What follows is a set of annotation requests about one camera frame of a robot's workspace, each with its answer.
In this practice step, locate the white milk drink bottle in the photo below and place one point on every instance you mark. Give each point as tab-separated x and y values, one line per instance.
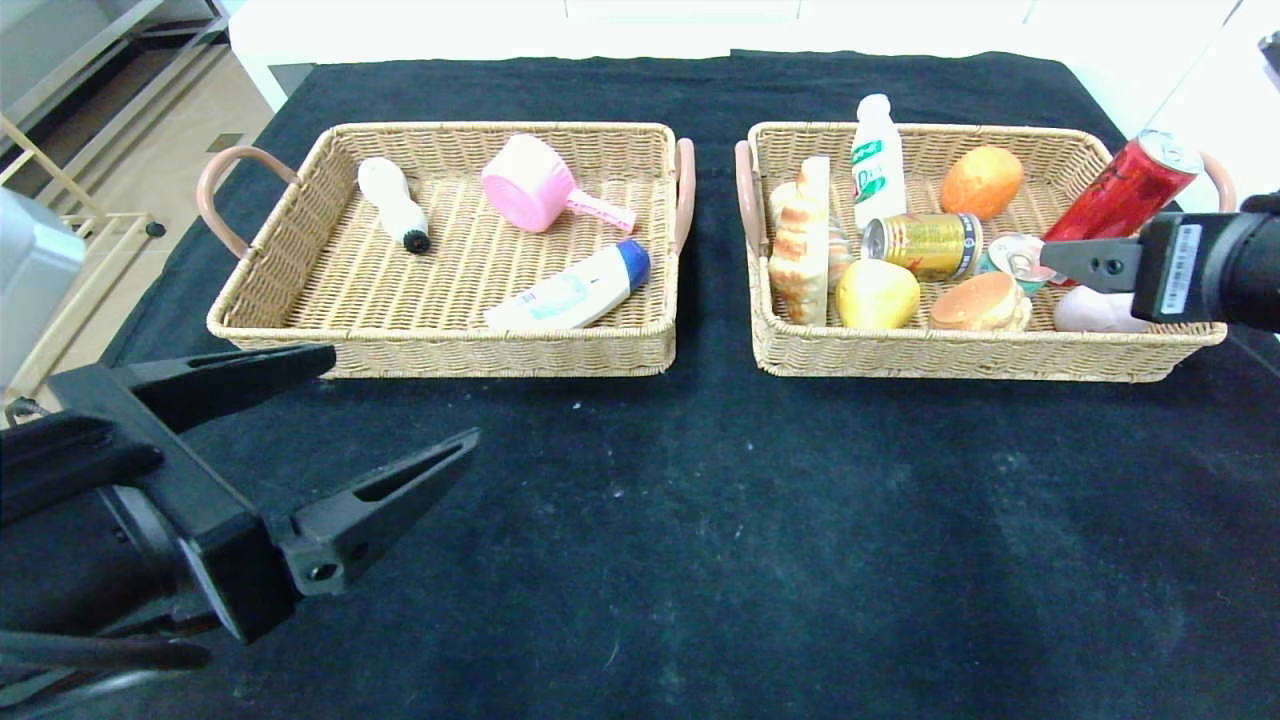
878	170

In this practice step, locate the pale pink egg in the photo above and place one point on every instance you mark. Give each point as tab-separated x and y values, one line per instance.
1095	312

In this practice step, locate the burger bun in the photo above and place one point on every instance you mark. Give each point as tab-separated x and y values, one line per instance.
980	305

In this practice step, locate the pink saucepan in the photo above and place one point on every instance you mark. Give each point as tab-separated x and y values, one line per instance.
530	190

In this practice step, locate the gold drink can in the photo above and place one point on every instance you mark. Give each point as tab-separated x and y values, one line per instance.
930	247

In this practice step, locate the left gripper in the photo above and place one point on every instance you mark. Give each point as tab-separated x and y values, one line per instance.
190	500

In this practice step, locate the white roll-on bottle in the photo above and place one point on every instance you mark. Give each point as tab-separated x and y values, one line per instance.
390	200

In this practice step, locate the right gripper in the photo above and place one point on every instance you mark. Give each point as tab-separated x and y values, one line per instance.
1178	266

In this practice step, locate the yellow pear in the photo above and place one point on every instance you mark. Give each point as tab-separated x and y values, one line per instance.
878	295

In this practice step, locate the tall red drink can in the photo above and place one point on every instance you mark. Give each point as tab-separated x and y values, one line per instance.
1120	195

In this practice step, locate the striped long bread roll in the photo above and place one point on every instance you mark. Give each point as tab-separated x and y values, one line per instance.
843	260

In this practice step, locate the light wooden rack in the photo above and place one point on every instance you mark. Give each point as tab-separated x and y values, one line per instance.
110	230

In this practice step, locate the black tablecloth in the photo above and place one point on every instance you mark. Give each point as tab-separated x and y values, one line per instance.
700	560

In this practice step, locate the small silver tin can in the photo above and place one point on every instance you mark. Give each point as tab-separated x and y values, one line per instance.
1015	258

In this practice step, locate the white lotion bottle blue cap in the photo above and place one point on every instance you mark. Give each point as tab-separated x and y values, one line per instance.
570	295

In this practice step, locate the grey metal shelf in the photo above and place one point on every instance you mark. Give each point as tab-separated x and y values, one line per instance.
60	40

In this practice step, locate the striped croissant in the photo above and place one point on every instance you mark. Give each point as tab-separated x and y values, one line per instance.
800	260

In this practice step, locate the white table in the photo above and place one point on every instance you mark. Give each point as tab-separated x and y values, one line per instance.
500	30

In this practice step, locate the round orange bun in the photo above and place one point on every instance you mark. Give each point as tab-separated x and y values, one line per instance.
980	185

